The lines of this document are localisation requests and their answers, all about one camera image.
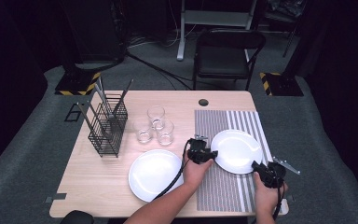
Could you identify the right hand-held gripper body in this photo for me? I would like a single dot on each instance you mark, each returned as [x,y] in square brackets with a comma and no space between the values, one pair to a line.
[272,177]

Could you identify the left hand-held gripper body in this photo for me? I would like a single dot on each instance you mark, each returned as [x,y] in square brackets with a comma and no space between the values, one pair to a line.
[199,152]

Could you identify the white round plate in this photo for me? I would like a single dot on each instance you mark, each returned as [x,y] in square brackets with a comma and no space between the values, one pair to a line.
[154,175]
[237,151]

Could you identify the clear drinking glass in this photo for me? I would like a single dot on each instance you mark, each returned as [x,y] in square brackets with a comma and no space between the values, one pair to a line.
[156,116]
[143,133]
[165,135]

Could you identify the person's left hand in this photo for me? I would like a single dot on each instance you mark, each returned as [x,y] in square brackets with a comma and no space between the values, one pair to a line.
[195,174]

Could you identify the person's right hand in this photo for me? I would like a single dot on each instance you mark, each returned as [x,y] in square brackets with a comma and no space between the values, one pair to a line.
[267,199]

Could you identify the grey tape piece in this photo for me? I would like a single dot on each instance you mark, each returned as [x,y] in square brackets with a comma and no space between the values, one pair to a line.
[290,199]
[57,196]

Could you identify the striped woven placemat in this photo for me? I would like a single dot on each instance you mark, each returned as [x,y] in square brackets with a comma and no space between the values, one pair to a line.
[220,193]

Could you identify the black hazard-striped stand base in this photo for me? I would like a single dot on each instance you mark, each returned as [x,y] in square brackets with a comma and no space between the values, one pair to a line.
[284,85]
[74,82]

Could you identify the metal utensil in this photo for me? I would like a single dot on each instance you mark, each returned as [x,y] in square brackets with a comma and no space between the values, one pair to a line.
[126,91]
[102,87]
[101,96]

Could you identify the black folding chair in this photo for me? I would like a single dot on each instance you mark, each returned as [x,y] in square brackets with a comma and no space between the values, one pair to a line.
[223,59]

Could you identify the dark curtain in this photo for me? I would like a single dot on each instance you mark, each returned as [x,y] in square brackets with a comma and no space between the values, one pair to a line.
[348,77]
[6,77]

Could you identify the dark rounded object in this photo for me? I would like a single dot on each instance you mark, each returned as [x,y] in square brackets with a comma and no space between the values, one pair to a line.
[77,217]

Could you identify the black cabinet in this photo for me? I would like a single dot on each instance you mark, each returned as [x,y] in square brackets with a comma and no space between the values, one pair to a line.
[96,31]

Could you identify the dark equipment pile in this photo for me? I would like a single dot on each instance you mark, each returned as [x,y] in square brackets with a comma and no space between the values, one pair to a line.
[286,7]

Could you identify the white metal frame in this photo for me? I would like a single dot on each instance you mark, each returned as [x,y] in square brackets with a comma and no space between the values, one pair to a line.
[214,18]

